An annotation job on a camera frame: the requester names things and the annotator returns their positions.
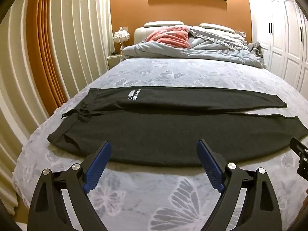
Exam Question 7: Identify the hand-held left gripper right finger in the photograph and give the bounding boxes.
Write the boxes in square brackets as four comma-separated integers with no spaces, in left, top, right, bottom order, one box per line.
[196,140,282,231]

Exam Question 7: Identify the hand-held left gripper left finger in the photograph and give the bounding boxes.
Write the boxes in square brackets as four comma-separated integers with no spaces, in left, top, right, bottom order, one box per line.
[27,141,112,231]

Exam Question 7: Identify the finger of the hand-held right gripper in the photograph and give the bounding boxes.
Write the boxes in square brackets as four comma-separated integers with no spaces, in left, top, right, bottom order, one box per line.
[290,137,308,178]

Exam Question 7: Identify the black pants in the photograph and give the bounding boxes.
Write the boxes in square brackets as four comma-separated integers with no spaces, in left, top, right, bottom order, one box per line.
[47,87,308,167]

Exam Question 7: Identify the butterfly print bed blanket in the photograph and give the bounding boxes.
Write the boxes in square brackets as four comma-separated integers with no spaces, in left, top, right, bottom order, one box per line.
[12,58,308,231]

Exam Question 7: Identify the white wardrobe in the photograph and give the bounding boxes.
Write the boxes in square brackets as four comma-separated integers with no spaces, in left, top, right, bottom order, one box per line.
[248,0,308,94]

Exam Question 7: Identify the white nightstand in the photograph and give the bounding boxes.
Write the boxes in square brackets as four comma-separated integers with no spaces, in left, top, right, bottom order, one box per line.
[106,53,124,71]

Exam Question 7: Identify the grey plush cloth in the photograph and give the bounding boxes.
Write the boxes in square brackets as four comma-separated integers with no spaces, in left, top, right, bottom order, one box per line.
[248,42,264,59]

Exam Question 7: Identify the grey duvet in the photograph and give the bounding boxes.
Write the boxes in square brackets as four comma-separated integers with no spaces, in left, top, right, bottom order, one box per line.
[121,32,266,69]

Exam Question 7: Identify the grey ruffled pillow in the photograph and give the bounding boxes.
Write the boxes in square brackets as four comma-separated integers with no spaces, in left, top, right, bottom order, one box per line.
[188,26,248,47]

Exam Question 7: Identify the white flower lamp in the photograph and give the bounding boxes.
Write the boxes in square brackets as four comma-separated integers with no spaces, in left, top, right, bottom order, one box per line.
[113,28,131,54]

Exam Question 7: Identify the pink blanket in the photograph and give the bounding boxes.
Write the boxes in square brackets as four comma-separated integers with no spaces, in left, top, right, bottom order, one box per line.
[146,25,190,49]

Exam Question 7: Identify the orange curtain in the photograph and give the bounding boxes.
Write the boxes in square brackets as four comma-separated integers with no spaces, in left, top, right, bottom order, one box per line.
[25,0,70,116]

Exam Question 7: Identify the white pillows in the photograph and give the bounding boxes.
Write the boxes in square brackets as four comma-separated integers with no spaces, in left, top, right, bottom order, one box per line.
[134,21,235,45]

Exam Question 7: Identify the white curtain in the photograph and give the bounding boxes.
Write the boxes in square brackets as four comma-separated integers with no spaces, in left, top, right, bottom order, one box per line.
[0,0,115,212]

